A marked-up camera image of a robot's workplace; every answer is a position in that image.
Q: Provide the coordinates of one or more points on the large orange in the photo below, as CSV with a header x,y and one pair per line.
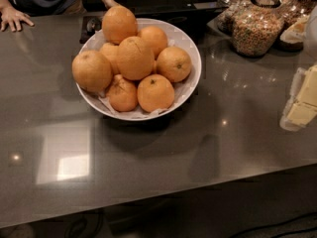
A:
x,y
135,58

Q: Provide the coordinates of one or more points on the white ceramic bowl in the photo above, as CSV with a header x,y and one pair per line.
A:
x,y
183,90

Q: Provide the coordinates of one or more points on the front right orange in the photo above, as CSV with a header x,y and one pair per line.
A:
x,y
155,92

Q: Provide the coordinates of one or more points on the back right orange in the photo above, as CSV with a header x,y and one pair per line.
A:
x,y
155,37

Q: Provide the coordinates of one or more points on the front left orange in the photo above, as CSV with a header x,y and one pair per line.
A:
x,y
122,94

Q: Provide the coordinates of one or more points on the hidden middle left orange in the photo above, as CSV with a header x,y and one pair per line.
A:
x,y
110,52

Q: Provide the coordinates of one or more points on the top back orange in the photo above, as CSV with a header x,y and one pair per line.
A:
x,y
118,24

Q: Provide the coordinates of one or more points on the person's bare hand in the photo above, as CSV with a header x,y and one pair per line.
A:
x,y
13,19

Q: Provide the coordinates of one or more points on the small glass jar behind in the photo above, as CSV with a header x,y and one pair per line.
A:
x,y
225,20

